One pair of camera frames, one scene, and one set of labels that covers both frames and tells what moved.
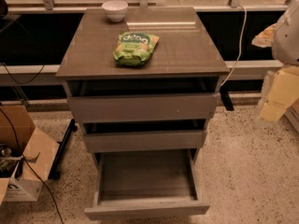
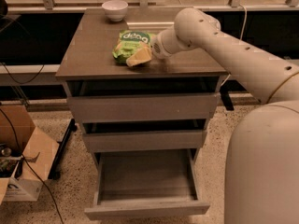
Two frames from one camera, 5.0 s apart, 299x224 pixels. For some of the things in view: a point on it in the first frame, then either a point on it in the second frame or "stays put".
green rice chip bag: (134, 48) stays put
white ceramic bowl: (115, 9) stays put
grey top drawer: (143, 100) stays put
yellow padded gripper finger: (264, 39) to (140, 56)
